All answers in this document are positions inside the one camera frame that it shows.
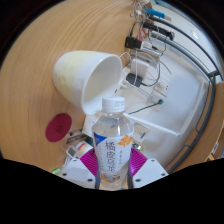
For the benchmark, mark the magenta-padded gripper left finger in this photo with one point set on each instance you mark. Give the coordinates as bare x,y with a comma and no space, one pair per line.
78,171

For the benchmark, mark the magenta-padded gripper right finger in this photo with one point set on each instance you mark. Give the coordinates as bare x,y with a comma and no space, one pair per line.
150,171

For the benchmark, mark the clear plastic drink bottle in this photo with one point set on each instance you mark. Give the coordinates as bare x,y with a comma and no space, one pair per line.
112,146

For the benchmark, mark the green cloth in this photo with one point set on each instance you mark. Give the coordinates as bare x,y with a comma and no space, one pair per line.
56,171

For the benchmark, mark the white tissue pack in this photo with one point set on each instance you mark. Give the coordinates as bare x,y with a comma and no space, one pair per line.
88,126

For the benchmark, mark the white desk lamp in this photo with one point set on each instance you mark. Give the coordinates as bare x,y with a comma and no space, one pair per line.
153,125

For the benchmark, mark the flat round red coaster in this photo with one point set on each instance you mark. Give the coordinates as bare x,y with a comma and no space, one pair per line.
58,127

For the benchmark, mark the black power adapter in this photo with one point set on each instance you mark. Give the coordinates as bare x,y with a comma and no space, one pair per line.
134,80

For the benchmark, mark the cream white cup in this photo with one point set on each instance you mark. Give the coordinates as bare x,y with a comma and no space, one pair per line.
76,76

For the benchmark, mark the white charger block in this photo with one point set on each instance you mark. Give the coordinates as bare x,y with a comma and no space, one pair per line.
139,68

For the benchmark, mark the small black block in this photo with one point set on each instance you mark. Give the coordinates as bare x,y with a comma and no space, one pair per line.
132,42

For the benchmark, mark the black handheld device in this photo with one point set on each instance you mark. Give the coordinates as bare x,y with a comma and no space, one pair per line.
160,30

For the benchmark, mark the small blue bottle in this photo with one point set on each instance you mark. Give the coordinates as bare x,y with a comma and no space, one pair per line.
154,12

